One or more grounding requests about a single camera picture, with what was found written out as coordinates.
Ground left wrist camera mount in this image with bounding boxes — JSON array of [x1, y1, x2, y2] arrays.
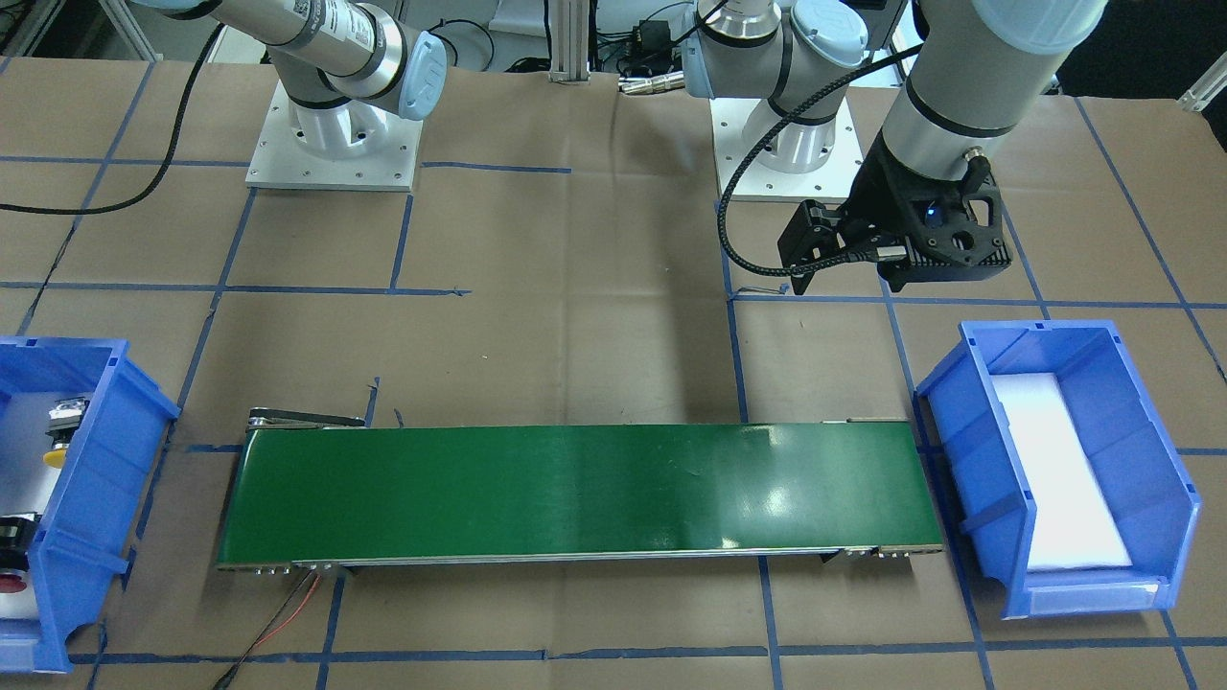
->
[[840, 134, 1012, 292]]

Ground red black conveyor wires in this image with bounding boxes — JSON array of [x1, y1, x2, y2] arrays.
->
[[211, 570, 333, 690]]

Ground red push button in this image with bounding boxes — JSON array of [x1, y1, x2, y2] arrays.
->
[[1, 514, 42, 595]]

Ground braided black cable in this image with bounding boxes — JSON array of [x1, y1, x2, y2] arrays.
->
[[717, 43, 926, 266]]

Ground blue plastic bin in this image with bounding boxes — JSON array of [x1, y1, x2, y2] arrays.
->
[[1, 335, 179, 673], [917, 320, 1201, 619]]

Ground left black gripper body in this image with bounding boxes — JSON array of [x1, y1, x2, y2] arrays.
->
[[778, 199, 907, 274]]

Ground green conveyor belt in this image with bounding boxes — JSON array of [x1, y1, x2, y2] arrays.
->
[[218, 421, 944, 568]]

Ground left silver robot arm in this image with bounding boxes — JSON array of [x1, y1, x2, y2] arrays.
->
[[683, 1, 1106, 293]]

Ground aluminium profile post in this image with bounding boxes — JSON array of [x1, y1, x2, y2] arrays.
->
[[544, 1, 594, 83]]

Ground yellow push button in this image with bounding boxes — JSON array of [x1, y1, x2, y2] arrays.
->
[[43, 397, 91, 469]]

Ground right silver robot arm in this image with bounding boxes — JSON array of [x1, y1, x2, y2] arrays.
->
[[152, 1, 449, 182]]

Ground white foam pad bin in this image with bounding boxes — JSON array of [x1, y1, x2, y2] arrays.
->
[[1, 392, 90, 620], [991, 373, 1133, 572]]

